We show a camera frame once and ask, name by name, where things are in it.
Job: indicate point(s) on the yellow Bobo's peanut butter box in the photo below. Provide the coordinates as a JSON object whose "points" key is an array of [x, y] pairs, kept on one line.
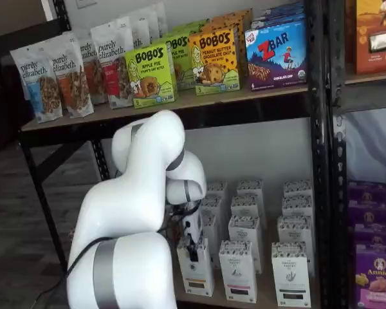
{"points": [[235, 14], [215, 61], [225, 25]]}

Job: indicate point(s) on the purple Annie's box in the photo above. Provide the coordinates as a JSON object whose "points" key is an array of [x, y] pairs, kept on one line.
{"points": [[376, 235], [378, 280], [370, 214], [368, 193]]}

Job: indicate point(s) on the white purely elizabeth granola bag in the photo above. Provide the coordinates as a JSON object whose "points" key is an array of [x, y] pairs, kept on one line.
{"points": [[157, 19], [138, 29]]}

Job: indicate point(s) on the white box pink strip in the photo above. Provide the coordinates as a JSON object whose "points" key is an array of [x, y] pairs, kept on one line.
{"points": [[246, 231], [238, 273], [246, 206], [250, 188]]}

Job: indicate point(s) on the purple Z Bar box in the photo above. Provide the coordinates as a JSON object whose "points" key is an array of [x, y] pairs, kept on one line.
{"points": [[283, 8], [276, 21], [276, 58]]}

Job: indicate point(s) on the green Bobo's apple pie box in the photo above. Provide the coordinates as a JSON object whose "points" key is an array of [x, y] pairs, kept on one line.
{"points": [[193, 27], [183, 64], [151, 77]]}

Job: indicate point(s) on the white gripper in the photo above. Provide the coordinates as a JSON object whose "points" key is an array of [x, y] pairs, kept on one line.
{"points": [[193, 225]]}

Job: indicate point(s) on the red purely elizabeth granola bag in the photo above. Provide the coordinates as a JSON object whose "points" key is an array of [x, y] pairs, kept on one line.
{"points": [[115, 74]]}

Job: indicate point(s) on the blue purely elizabeth granola bag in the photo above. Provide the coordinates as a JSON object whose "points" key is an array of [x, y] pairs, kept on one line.
{"points": [[42, 90]]}

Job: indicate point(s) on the translucent plastic sheet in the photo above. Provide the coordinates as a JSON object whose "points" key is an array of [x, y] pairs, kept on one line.
{"points": [[373, 145]]}

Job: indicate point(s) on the white box black strip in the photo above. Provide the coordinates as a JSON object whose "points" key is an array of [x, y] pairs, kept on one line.
{"points": [[297, 188], [296, 206], [294, 230], [291, 277]]}

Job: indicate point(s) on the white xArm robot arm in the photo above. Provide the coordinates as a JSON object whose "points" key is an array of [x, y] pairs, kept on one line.
{"points": [[132, 209]]}

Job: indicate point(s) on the orange purely elizabeth granola bag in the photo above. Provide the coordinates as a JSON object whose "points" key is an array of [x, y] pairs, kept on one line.
{"points": [[74, 87], [93, 74]]}

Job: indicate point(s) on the black metal shelf rack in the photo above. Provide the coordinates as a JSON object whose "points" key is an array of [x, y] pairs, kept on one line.
{"points": [[337, 193], [244, 112]]}

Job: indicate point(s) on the orange snack box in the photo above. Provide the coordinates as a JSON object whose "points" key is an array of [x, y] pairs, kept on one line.
{"points": [[378, 38]]}

